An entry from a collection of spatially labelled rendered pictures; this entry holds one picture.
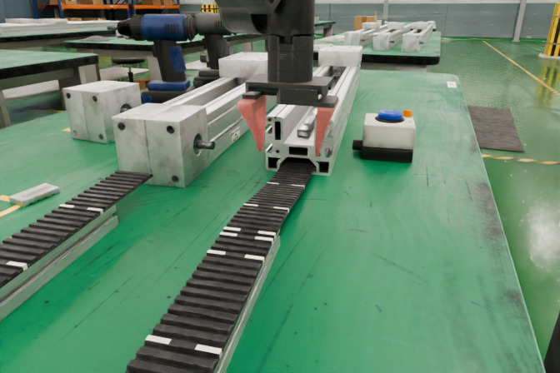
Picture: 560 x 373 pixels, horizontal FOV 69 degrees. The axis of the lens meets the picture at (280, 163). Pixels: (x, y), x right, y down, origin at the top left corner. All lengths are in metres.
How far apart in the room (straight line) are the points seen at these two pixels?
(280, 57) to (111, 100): 0.40
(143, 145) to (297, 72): 0.23
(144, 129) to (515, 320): 0.46
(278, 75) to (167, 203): 0.21
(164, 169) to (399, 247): 0.32
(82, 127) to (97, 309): 0.51
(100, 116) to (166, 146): 0.26
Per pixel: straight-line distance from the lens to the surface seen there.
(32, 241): 0.43
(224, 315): 0.30
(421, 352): 0.34
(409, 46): 2.47
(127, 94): 0.83
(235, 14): 0.54
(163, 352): 0.28
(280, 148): 0.60
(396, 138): 0.66
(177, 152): 0.56
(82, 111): 0.83
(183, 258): 0.42
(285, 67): 0.50
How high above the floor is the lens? 1.01
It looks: 21 degrees down
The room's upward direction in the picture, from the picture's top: straight up
